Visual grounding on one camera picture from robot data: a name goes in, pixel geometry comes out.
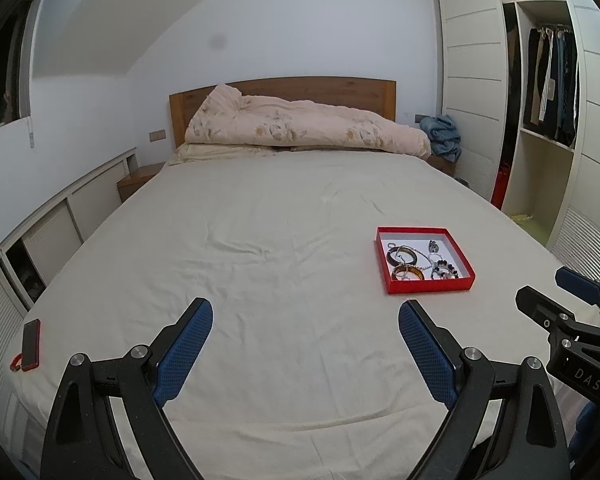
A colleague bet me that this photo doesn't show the dark bead stone bracelet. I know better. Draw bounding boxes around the dark bead stone bracelet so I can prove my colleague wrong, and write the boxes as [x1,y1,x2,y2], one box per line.
[431,258,462,281]

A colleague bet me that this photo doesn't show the amber resin bangle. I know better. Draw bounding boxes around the amber resin bangle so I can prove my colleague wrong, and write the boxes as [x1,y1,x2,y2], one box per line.
[391,264,425,282]

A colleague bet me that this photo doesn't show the dark brown wooden bangle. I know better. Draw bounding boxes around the dark brown wooden bangle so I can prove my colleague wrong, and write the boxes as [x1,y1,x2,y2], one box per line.
[386,245,418,267]

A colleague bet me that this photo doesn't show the large silver hoop bangle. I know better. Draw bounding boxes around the large silver hoop bangle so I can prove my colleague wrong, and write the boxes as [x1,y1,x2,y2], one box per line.
[385,243,432,268]

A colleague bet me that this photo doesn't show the red jewelry box tray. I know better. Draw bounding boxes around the red jewelry box tray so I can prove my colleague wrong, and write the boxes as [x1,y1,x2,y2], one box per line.
[375,226,476,295]

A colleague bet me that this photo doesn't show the right blue white gloved hand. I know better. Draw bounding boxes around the right blue white gloved hand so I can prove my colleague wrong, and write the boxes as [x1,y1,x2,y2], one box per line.
[569,403,600,479]

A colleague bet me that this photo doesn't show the red cased smartphone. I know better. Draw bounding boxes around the red cased smartphone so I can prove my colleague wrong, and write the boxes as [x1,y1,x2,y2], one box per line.
[9,318,41,372]

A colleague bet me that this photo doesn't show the blue crumpled cloth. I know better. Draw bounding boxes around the blue crumpled cloth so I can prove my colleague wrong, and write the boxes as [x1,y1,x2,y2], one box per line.
[419,115,462,164]

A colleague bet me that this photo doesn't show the hanging dark clothes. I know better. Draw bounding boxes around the hanging dark clothes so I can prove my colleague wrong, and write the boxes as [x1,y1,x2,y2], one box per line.
[522,26,579,148]

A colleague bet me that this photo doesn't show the white open wardrobe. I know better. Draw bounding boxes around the white open wardrobe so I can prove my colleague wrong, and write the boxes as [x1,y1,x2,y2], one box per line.
[437,0,600,280]

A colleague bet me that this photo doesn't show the wooden nightstand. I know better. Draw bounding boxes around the wooden nightstand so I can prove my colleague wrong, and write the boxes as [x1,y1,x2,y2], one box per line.
[117,162,164,203]

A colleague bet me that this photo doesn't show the white bed sheet mattress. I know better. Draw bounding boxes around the white bed sheet mattress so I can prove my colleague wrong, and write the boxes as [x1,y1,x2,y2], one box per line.
[7,146,600,480]

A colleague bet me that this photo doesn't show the wooden headboard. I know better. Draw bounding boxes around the wooden headboard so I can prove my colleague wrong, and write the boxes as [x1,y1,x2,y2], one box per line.
[169,76,396,148]

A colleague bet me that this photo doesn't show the cream pillow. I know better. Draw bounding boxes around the cream pillow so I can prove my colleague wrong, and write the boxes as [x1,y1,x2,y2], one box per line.
[166,144,276,166]

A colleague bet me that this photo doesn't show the beige floral duvet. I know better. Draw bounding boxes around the beige floral duvet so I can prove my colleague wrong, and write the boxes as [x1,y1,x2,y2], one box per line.
[185,84,431,160]

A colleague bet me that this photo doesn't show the white low wall cabinet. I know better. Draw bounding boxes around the white low wall cabinet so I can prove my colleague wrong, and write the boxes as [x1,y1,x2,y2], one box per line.
[0,151,135,434]

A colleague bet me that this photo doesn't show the wall power socket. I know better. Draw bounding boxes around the wall power socket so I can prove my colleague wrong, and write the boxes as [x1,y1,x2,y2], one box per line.
[149,130,166,142]

